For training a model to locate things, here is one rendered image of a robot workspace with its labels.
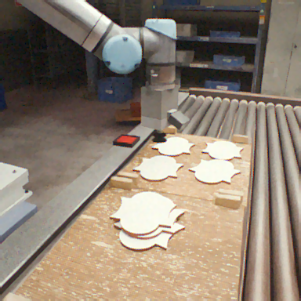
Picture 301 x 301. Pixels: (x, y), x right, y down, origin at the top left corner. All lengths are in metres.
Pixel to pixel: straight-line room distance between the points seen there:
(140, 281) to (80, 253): 0.13
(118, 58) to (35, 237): 0.41
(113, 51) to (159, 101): 0.22
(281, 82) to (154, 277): 4.94
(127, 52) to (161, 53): 0.17
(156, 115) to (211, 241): 0.34
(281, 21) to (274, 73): 0.82
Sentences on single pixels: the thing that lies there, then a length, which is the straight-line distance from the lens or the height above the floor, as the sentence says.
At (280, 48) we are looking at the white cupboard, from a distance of 5.25.
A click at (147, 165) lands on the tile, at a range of 0.86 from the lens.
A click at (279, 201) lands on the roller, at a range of 0.81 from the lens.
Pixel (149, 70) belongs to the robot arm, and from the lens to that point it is 0.74.
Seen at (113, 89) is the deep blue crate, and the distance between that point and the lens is 5.06.
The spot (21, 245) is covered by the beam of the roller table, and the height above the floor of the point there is 0.92.
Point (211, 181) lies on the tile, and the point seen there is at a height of 0.94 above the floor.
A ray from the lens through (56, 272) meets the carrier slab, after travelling 0.57.
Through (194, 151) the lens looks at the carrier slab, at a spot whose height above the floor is 0.94.
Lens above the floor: 1.34
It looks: 24 degrees down
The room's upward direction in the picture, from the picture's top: straight up
